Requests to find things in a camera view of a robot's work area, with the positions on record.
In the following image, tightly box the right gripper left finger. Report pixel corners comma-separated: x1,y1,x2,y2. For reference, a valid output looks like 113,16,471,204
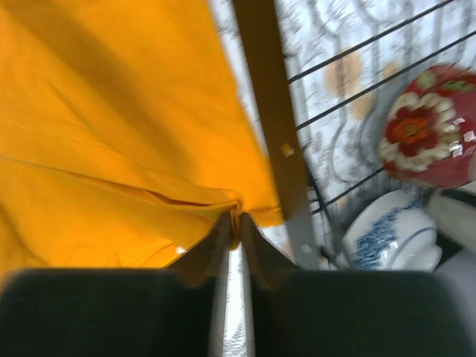
1,213,233,356

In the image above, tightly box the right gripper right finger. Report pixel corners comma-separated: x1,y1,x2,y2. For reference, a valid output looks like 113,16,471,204
240,215,475,356

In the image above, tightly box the orange t shirt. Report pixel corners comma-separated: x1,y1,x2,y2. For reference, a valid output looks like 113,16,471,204
1,1,283,274

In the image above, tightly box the white blue floral bowl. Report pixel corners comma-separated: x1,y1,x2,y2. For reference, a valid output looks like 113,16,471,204
338,190,443,271

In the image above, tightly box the white plate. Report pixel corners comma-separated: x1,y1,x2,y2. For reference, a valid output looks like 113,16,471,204
427,154,476,283

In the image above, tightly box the red floral bowl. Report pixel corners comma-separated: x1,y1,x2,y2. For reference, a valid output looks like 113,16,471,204
378,64,475,188

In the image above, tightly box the floral table mat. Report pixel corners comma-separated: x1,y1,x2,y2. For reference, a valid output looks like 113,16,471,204
211,1,475,356

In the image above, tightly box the black wire dish rack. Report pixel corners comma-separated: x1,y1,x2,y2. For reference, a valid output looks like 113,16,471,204
234,1,475,270

